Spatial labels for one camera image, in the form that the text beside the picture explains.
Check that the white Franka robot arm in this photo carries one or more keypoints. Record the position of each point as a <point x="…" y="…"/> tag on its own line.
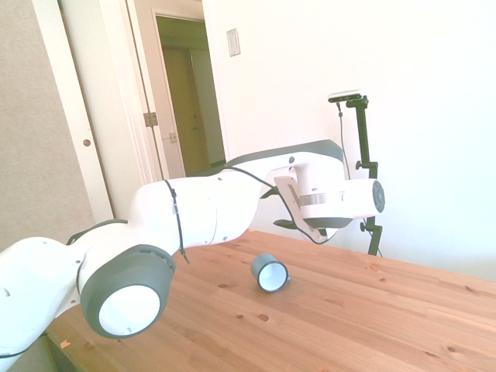
<point x="193" y="209"/>

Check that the sliding closet door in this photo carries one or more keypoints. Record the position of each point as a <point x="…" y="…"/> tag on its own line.
<point x="38" y="135"/>

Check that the brass door hinge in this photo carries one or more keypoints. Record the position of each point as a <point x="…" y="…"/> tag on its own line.
<point x="150" y="119"/>

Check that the blue enamel mug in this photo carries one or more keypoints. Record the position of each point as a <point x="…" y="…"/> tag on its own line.
<point x="267" y="275"/>

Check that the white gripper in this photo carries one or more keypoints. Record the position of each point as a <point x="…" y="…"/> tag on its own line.
<point x="290" y="193"/>

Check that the door latch plate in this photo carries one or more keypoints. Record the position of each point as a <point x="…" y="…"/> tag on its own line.
<point x="174" y="137"/>

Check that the round brass door pull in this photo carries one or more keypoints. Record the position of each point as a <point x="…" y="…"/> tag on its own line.
<point x="87" y="142"/>

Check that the exterior camera bar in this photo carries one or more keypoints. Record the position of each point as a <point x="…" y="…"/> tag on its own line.
<point x="346" y="96"/>

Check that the white light switch plate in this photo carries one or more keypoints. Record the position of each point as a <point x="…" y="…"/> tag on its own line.
<point x="233" y="42"/>

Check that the orange tape piece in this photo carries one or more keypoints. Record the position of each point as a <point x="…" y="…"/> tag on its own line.
<point x="64" y="343"/>

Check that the black camera stand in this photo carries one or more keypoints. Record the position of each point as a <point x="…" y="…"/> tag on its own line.
<point x="364" y="135"/>

